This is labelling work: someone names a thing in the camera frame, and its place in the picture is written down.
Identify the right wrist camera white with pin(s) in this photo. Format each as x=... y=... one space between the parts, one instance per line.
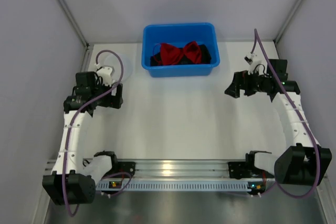
x=253 y=60

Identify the white mesh laundry bag left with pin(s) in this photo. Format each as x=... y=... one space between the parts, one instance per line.
x=112 y=61

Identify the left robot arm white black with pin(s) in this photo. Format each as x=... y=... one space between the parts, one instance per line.
x=71 y=182

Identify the aluminium mounting rail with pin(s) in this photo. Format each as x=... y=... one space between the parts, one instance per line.
x=171 y=170

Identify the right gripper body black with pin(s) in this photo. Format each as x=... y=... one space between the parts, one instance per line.
x=243 y=83

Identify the blue plastic bin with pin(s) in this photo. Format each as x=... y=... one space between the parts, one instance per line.
x=177 y=50

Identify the black garment in bin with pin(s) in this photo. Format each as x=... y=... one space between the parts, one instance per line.
x=204 y=56

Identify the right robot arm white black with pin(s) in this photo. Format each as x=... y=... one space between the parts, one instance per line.
x=303 y=162

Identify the red bra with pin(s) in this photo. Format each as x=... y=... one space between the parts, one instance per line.
x=181 y=53

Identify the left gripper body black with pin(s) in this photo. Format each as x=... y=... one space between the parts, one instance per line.
x=117 y=96

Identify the slotted cable duct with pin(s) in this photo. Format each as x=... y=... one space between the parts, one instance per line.
x=140 y=185

